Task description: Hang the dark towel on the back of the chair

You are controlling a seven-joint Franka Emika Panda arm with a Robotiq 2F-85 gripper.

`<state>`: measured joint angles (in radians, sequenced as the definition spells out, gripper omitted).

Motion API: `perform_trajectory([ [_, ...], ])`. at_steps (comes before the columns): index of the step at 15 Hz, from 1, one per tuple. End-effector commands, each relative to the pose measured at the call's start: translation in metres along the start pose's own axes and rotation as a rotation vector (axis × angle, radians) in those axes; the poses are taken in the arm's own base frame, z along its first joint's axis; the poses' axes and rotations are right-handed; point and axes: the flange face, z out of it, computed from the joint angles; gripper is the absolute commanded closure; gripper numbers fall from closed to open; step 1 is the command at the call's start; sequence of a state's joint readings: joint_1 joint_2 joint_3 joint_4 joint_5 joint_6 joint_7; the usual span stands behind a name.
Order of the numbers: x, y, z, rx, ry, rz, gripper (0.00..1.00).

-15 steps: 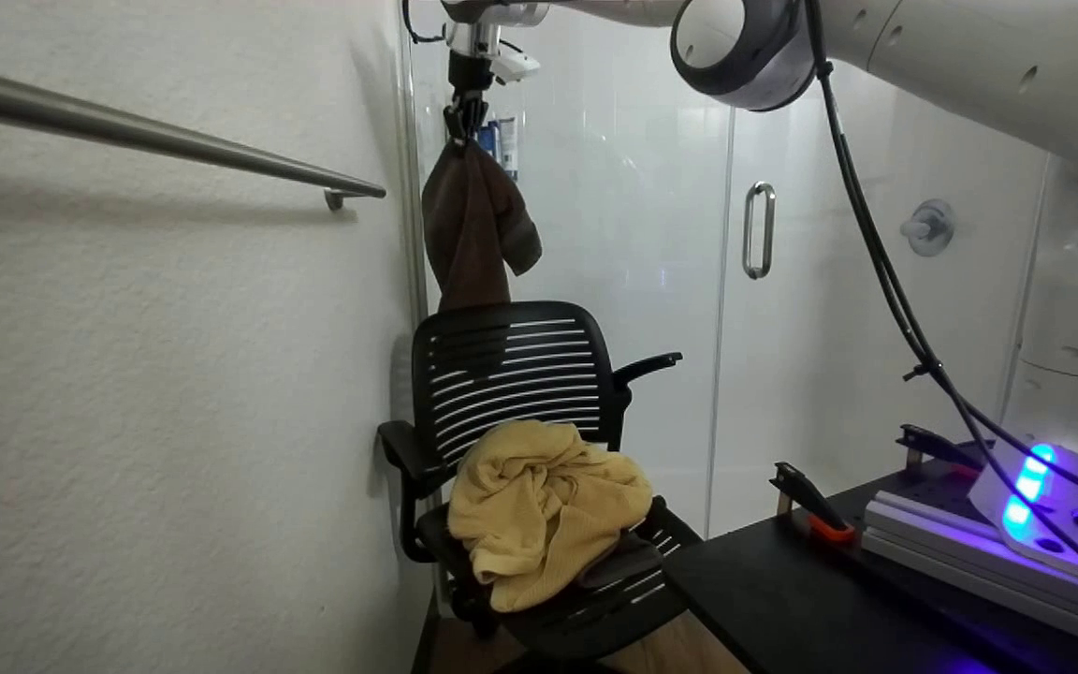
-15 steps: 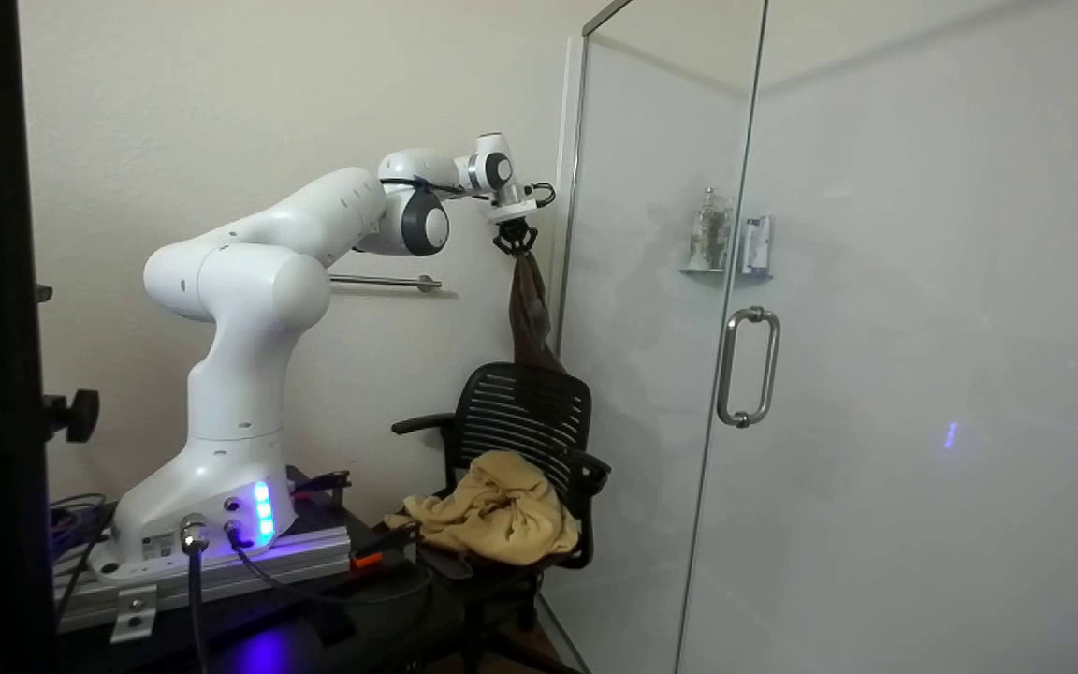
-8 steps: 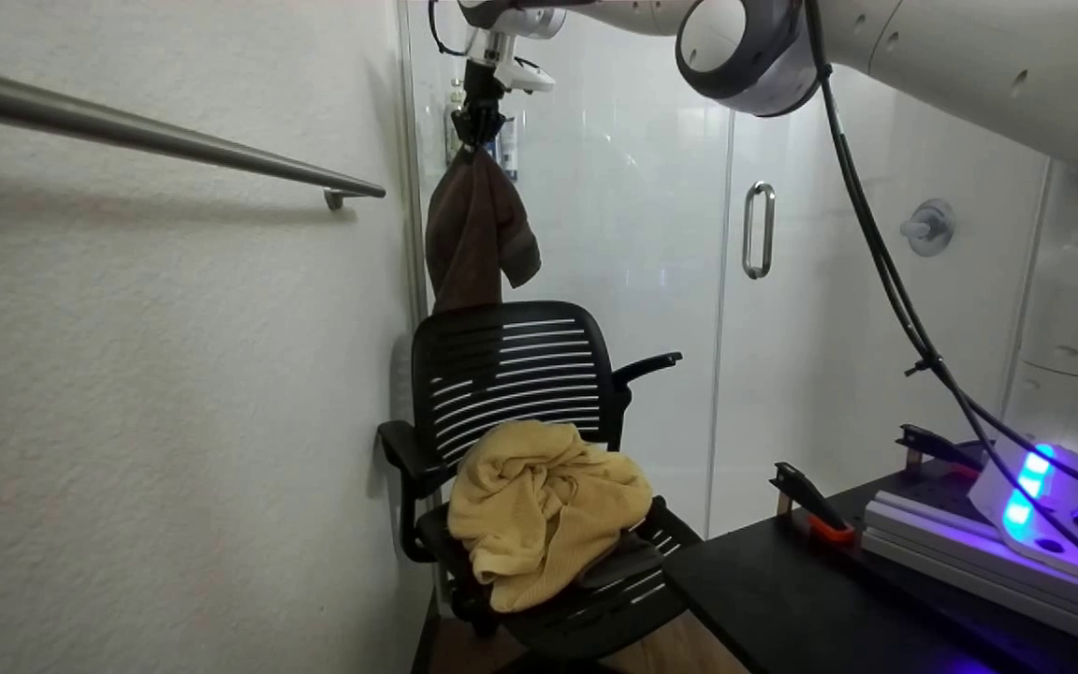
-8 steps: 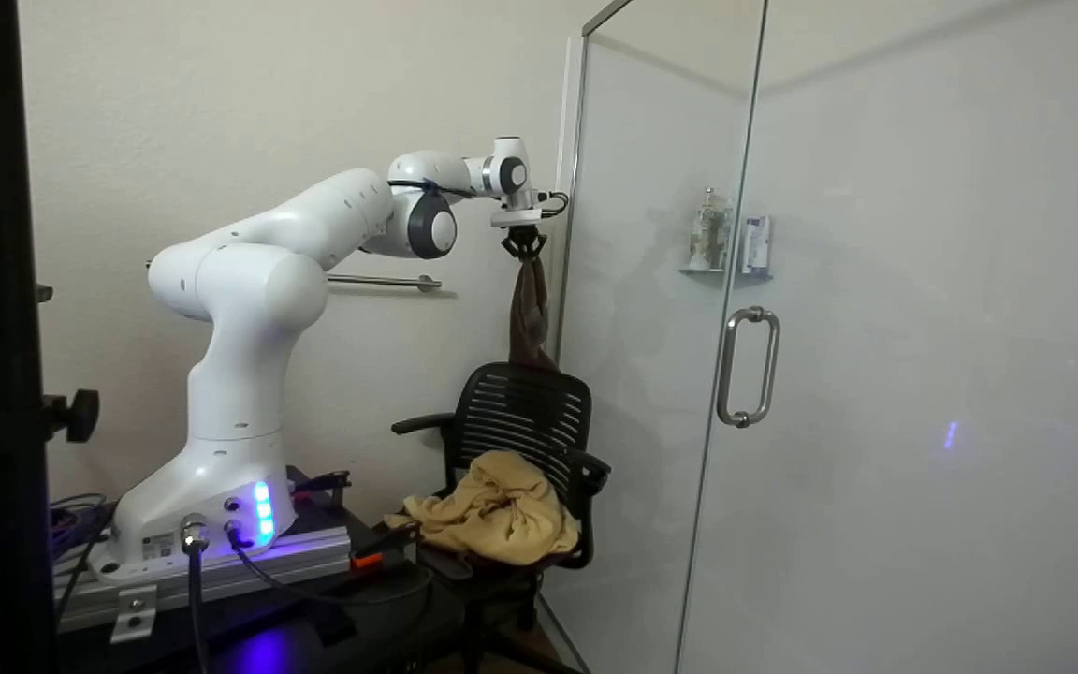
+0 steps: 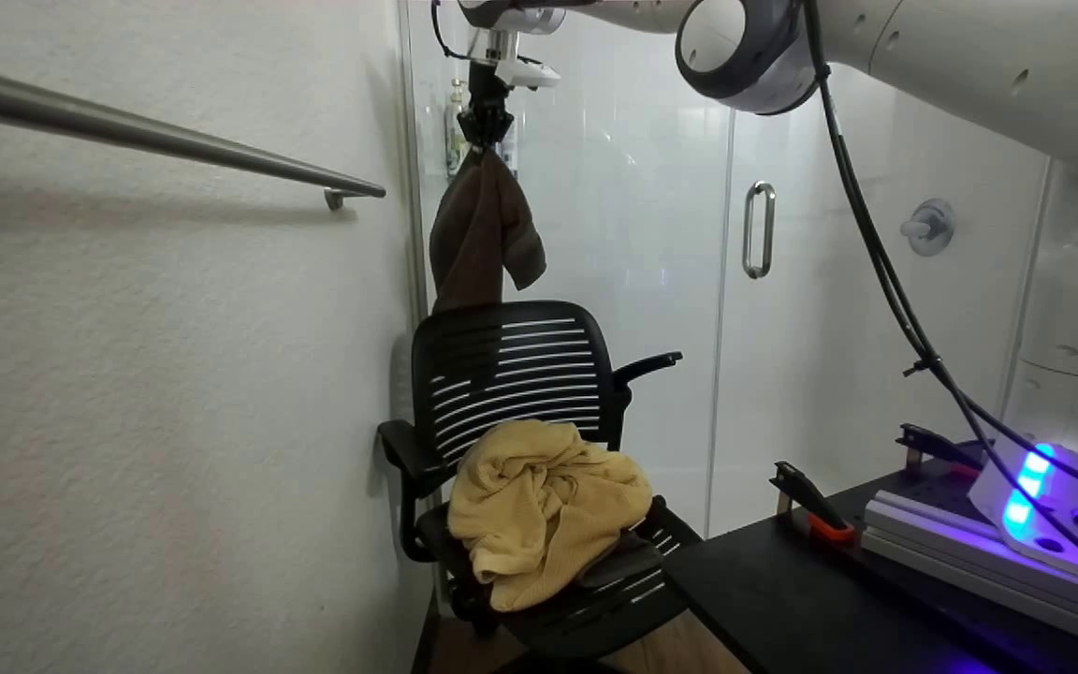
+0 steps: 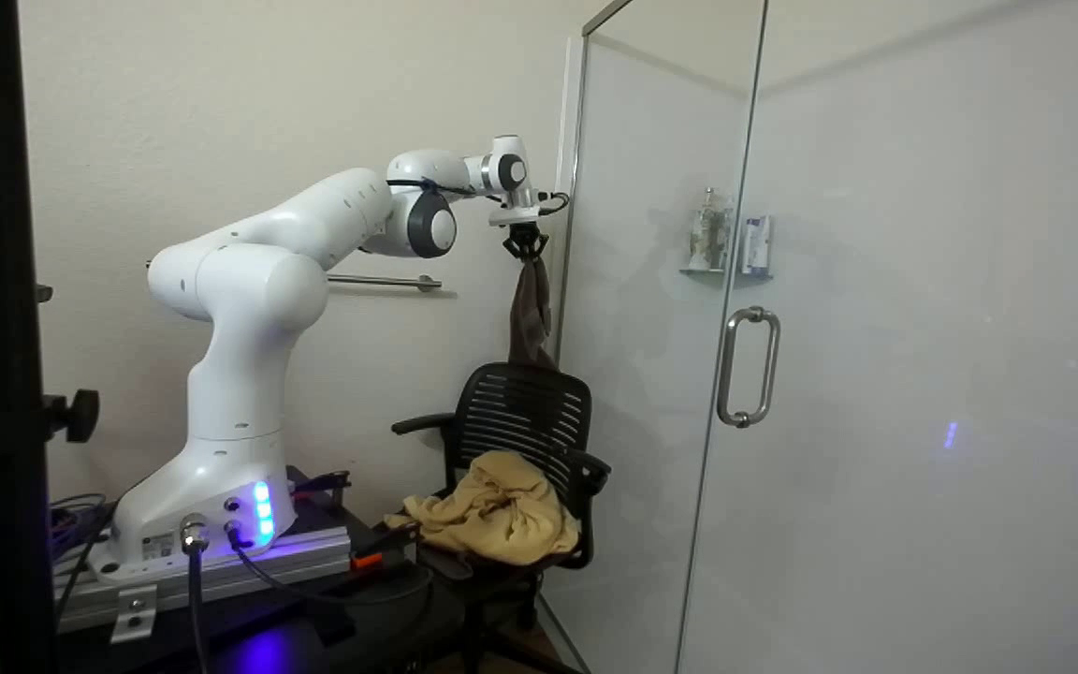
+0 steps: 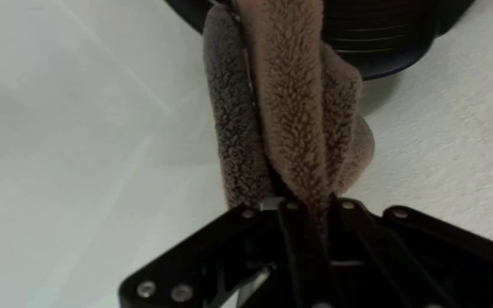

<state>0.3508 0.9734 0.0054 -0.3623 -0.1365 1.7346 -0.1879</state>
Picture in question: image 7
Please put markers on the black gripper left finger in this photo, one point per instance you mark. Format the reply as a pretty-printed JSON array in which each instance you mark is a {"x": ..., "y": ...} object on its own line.
[{"x": 230, "y": 257}]

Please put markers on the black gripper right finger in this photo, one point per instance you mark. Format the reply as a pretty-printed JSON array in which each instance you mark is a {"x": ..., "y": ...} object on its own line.
[{"x": 406, "y": 257}]

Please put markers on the black mesh office chair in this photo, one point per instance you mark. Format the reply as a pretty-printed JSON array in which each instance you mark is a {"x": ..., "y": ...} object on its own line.
[{"x": 384, "y": 35}]

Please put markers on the dark brown towel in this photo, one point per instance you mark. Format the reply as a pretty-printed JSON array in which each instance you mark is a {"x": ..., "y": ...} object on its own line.
[{"x": 292, "y": 103}]

